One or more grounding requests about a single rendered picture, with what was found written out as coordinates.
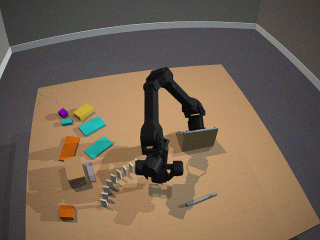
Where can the purple block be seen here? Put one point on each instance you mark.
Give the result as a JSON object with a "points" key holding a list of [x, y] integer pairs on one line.
{"points": [[63, 113]]}

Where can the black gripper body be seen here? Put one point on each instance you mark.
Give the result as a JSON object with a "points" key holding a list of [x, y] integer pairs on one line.
{"points": [[177, 167]]}

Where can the small cyan block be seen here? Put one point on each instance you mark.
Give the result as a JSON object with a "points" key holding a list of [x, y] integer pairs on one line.
{"points": [[68, 121]]}

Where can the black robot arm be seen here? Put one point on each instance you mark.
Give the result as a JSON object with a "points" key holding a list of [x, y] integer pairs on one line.
{"points": [[151, 133]]}

